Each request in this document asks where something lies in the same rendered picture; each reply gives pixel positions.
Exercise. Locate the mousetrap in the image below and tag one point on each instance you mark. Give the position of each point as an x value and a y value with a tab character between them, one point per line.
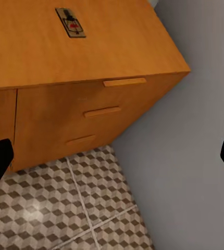
70	23

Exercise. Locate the cabinet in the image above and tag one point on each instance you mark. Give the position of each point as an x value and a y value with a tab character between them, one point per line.
61	96

